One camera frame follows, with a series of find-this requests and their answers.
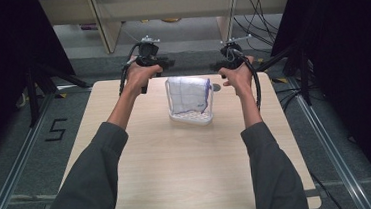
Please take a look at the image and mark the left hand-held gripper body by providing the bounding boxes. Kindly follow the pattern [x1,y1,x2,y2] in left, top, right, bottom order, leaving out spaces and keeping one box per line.
[133,33,168,95]

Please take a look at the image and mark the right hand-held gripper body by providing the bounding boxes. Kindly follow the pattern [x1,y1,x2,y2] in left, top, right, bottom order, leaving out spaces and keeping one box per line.
[217,33,256,72]

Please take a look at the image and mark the white cloth with purple edge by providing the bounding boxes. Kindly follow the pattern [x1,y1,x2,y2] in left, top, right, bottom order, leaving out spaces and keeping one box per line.
[165,73,215,118]

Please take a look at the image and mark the white wire basket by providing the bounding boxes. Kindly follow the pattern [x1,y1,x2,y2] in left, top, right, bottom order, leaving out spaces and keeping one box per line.
[163,73,217,130]

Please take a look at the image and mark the person's right hand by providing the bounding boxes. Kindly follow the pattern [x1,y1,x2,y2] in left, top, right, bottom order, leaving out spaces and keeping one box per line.
[216,54,258,99]

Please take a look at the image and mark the person's left hand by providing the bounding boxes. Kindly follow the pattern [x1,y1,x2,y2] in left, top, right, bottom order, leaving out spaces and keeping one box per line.
[120,53,167,99]

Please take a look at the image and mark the beige wooden desk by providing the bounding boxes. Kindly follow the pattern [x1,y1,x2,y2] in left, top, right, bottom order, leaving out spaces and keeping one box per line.
[38,0,297,62]

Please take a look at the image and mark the black metal stand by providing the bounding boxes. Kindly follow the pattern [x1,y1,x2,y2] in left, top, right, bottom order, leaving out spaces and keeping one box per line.
[253,40,314,111]
[24,59,97,129]

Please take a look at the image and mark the grey tape strip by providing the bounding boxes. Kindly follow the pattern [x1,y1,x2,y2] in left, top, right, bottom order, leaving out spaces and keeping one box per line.
[305,187,321,199]

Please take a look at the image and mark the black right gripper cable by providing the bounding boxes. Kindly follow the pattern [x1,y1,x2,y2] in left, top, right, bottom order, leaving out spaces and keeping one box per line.
[231,46,264,112]

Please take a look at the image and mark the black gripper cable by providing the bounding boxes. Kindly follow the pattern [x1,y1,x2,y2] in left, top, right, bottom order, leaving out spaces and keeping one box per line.
[115,42,146,98]
[231,46,264,112]

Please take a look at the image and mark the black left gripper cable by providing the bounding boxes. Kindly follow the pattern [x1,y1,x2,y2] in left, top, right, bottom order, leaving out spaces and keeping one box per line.
[115,42,146,98]

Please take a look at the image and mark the bundle of black hanging cables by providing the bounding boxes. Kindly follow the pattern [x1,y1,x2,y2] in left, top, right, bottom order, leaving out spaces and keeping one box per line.
[230,0,288,56]

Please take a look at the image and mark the black floor cables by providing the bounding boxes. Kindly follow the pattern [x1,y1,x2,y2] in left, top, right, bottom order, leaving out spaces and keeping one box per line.
[273,85,309,112]

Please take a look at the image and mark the aluminium floor rail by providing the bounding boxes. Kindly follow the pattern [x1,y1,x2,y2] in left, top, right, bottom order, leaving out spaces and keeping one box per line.
[0,92,66,209]
[286,69,371,209]

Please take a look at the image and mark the black floor cable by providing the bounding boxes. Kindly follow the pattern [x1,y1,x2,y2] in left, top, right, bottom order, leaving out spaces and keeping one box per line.
[308,167,346,209]

